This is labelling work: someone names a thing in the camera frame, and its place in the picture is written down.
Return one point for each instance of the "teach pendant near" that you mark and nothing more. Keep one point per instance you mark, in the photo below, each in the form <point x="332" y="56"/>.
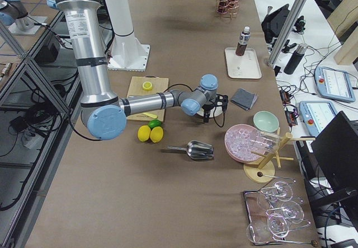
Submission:
<point x="316" y="115"/>

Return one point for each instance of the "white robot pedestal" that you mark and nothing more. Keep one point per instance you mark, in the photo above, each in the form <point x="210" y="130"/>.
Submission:
<point x="127" y="53"/>

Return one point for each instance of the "black monitor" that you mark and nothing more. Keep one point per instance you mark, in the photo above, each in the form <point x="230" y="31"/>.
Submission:
<point x="335" y="150"/>

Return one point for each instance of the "wooden glass stand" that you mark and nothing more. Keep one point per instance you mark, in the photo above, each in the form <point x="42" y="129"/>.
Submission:
<point x="262" y="170"/>

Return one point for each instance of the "aluminium frame post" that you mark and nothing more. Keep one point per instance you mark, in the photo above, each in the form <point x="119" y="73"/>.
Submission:
<point x="286" y="29"/>

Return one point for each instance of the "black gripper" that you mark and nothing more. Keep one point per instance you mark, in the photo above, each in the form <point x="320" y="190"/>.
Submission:
<point x="207" y="109"/>

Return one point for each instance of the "pink bowl of ice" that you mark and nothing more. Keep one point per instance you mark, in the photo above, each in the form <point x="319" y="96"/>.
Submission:
<point x="238" y="142"/>

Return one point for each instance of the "brown drink bottle on tray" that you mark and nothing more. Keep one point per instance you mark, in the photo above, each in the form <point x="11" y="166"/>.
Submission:
<point x="243" y="41"/>

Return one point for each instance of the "green lime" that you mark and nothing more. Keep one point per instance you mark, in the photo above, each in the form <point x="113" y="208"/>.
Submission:
<point x="154" y="123"/>

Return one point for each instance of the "mint green bowl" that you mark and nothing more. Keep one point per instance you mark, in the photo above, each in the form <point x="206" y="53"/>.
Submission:
<point x="266" y="121"/>

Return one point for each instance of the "black thermos bottle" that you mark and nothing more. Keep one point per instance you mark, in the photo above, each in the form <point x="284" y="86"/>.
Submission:
<point x="295" y="58"/>

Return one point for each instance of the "black mirror tray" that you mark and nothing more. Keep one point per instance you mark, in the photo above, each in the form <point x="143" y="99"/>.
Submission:
<point x="254" y="211"/>

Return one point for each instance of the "yellow lemon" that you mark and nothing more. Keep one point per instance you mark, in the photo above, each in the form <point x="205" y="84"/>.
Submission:
<point x="143" y="133"/>
<point x="156" y="134"/>

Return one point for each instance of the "yellow lemon right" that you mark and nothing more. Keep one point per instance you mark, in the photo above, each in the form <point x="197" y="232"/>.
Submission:
<point x="156" y="134"/>

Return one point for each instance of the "tumbler glass on stand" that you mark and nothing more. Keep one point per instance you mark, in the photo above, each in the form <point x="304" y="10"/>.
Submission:
<point x="265" y="141"/>

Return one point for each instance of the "yellow lemon left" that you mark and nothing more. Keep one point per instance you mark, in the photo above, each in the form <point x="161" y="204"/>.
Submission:
<point x="143" y="133"/>

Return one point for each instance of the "black equipment case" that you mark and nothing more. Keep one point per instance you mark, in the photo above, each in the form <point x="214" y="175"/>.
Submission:
<point x="273" y="23"/>

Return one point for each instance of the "teach pendant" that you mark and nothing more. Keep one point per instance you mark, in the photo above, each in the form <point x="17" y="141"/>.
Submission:
<point x="316" y="115"/>
<point x="334" y="84"/>

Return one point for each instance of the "teach pendant far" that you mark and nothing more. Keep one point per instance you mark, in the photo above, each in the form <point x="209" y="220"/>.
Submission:
<point x="334" y="84"/>

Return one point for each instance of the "white round plate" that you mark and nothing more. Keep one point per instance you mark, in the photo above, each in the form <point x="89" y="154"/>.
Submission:
<point x="214" y="112"/>

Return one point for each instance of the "folded grey cloth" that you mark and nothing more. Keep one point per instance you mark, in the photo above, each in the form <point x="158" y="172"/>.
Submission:
<point x="244" y="99"/>

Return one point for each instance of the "wine glass lower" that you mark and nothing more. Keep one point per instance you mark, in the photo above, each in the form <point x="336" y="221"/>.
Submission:
<point x="274" y="228"/>

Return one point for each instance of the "wine glass upper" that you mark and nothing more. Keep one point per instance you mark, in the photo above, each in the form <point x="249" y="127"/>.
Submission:
<point x="279" y="191"/>

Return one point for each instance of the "half lemon slice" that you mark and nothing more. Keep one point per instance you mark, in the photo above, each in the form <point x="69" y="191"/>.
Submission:
<point x="147" y="86"/>

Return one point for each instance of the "metal ice scoop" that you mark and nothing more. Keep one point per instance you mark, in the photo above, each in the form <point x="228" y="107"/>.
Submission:
<point x="196" y="150"/>

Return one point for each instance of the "copper wire bottle rack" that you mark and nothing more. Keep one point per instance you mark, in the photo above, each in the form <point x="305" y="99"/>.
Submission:
<point x="227" y="8"/>

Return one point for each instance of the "wine glass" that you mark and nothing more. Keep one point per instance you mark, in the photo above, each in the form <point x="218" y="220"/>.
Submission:
<point x="290" y="210"/>
<point x="274" y="228"/>
<point x="279" y="191"/>

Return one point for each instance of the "cream rectangular tray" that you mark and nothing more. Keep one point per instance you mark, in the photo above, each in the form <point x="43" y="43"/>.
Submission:
<point x="242" y="67"/>

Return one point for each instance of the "wine glass middle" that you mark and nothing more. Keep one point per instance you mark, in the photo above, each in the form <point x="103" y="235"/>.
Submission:
<point x="290" y="210"/>

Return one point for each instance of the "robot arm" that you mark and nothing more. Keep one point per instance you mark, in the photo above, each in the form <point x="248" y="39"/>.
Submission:
<point x="103" y="112"/>
<point x="12" y="10"/>

